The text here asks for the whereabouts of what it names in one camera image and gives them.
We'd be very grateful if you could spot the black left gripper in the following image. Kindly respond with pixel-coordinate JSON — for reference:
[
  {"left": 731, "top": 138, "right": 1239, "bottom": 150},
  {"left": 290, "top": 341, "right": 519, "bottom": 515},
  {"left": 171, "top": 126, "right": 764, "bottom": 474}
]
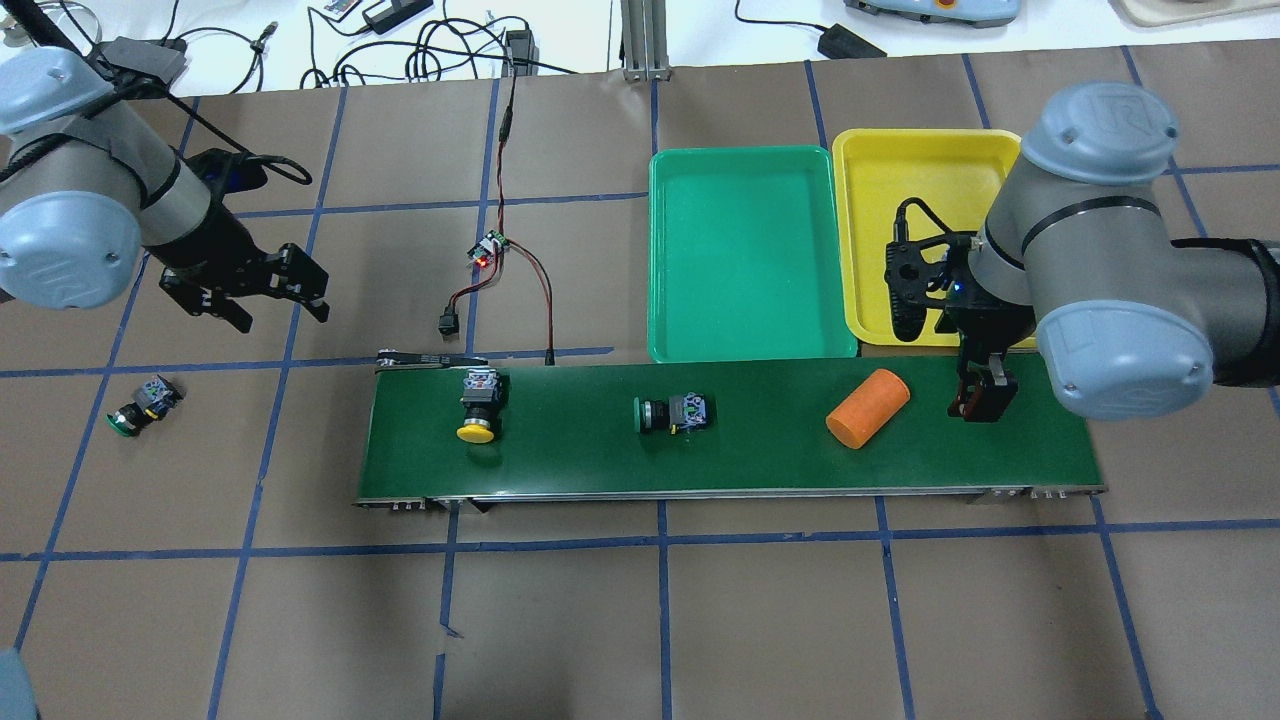
[{"left": 160, "top": 215, "right": 332, "bottom": 334}]

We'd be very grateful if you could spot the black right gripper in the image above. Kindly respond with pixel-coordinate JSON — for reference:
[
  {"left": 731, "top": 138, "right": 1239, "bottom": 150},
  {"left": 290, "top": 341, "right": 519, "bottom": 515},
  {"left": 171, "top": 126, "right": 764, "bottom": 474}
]
[{"left": 947, "top": 305, "right": 1036, "bottom": 423}]

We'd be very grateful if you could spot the plain orange cylinder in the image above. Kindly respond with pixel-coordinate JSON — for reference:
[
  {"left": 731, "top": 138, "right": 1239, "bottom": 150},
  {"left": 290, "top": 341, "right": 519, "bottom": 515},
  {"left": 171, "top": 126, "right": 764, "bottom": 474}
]
[{"left": 826, "top": 368, "right": 911, "bottom": 448}]

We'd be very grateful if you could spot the green push button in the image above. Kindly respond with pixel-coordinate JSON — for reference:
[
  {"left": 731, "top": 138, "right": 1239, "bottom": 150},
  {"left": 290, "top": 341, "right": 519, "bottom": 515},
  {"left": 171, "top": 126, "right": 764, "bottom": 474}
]
[
  {"left": 104, "top": 374, "right": 186, "bottom": 438},
  {"left": 634, "top": 392, "right": 713, "bottom": 436}
]

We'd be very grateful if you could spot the yellow push button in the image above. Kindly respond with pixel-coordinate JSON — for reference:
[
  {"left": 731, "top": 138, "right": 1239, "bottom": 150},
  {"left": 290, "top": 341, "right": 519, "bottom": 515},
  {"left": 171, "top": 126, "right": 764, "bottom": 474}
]
[{"left": 456, "top": 366, "right": 504, "bottom": 445}]

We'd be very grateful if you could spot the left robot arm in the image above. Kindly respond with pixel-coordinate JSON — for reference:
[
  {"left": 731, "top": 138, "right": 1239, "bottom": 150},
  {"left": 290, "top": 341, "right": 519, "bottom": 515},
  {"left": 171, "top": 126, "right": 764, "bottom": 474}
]
[{"left": 1, "top": 46, "right": 330, "bottom": 333}]

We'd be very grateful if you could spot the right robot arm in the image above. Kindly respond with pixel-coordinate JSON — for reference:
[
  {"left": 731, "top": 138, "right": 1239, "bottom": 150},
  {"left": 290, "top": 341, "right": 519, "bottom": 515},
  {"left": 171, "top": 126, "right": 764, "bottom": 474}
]
[{"left": 943, "top": 82, "right": 1277, "bottom": 420}]

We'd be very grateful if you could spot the black connector plug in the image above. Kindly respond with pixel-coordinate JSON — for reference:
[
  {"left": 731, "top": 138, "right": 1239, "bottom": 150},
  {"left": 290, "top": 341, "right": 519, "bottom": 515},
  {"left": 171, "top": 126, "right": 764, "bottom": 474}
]
[{"left": 436, "top": 307, "right": 460, "bottom": 338}]

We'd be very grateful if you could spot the yellow tray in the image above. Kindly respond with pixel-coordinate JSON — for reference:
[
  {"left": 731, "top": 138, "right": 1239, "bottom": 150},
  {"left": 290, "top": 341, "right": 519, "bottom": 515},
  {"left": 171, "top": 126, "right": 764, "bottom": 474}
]
[{"left": 832, "top": 128, "right": 1041, "bottom": 348}]

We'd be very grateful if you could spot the small controller circuit board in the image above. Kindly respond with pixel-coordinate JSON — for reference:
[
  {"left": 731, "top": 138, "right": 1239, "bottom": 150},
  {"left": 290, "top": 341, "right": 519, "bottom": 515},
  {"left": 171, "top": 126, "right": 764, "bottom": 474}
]
[{"left": 467, "top": 229, "right": 509, "bottom": 269}]

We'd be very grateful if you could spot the green tray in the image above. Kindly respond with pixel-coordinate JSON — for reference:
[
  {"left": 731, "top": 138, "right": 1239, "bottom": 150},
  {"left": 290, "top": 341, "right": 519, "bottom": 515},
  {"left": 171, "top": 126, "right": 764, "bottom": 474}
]
[{"left": 646, "top": 145, "right": 858, "bottom": 363}]

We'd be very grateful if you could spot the green conveyor belt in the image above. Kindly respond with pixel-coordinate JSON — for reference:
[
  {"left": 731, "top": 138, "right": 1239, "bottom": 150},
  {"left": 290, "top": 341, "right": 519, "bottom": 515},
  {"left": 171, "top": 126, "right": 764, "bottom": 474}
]
[{"left": 355, "top": 354, "right": 1105, "bottom": 507}]

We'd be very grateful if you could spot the black power adapter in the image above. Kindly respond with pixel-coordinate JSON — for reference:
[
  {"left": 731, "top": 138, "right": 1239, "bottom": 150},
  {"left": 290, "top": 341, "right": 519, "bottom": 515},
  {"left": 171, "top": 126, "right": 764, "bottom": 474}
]
[{"left": 502, "top": 29, "right": 538, "bottom": 77}]

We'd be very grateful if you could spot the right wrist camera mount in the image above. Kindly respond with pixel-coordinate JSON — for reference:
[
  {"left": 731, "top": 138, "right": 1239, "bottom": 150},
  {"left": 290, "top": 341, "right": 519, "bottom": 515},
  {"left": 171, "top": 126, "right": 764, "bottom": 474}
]
[{"left": 884, "top": 197, "right": 977, "bottom": 343}]

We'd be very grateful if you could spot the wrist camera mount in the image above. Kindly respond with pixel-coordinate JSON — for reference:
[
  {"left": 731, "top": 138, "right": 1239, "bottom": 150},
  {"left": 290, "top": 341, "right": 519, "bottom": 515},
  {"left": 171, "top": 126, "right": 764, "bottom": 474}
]
[
  {"left": 186, "top": 149, "right": 314, "bottom": 195},
  {"left": 884, "top": 197, "right": 977, "bottom": 343}
]

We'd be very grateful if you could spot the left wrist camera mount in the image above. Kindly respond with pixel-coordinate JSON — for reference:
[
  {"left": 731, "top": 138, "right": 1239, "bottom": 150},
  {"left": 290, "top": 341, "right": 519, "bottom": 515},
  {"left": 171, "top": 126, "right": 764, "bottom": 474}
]
[{"left": 186, "top": 149, "right": 314, "bottom": 195}]

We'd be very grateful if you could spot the red black wire cable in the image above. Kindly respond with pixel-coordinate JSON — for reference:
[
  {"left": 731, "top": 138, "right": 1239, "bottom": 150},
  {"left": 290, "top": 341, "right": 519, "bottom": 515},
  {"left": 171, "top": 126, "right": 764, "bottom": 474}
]
[{"left": 447, "top": 60, "right": 557, "bottom": 365}]

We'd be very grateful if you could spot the aluminium frame post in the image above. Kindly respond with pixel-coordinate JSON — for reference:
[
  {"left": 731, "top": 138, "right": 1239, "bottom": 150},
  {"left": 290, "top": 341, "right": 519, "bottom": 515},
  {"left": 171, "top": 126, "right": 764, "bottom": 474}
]
[{"left": 620, "top": 0, "right": 672, "bottom": 83}]

